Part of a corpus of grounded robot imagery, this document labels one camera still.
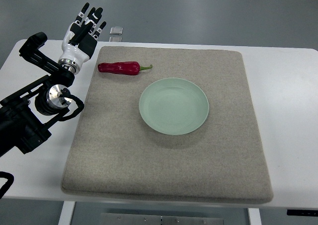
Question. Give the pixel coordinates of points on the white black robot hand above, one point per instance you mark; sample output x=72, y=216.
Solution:
x=81, y=38

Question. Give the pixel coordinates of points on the red chili pepper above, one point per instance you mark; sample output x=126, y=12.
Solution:
x=122, y=68

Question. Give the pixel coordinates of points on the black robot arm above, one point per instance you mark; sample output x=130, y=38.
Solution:
x=27, y=115

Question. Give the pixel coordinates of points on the light green plate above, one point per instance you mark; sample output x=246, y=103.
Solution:
x=174, y=106

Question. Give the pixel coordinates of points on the clear floor socket cover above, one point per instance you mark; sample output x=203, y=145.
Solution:
x=116, y=30

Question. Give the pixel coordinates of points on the beige fabric mat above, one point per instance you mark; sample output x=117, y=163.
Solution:
x=116, y=154

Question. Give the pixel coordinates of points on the white table leg left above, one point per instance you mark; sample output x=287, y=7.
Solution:
x=66, y=213

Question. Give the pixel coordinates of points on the white table leg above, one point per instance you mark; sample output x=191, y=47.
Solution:
x=66, y=213
x=254, y=216

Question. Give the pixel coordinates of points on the white table leg right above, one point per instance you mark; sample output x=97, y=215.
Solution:
x=254, y=216

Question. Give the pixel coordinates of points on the black table control panel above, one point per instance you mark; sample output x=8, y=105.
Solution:
x=303, y=213

